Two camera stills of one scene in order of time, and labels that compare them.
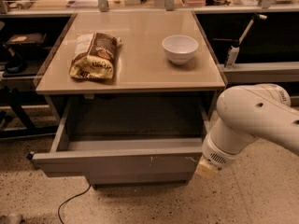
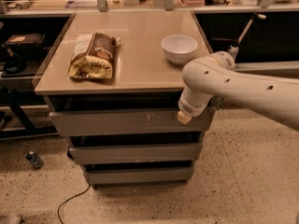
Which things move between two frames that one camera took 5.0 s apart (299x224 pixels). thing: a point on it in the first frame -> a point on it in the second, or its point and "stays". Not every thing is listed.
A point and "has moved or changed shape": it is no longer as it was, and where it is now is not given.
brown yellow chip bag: [94, 56] stays
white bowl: [179, 49] stays
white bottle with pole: [234, 50] stays
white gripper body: [216, 154] -> [189, 109]
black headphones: [15, 63] stays
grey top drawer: [140, 135] has moved or changed shape
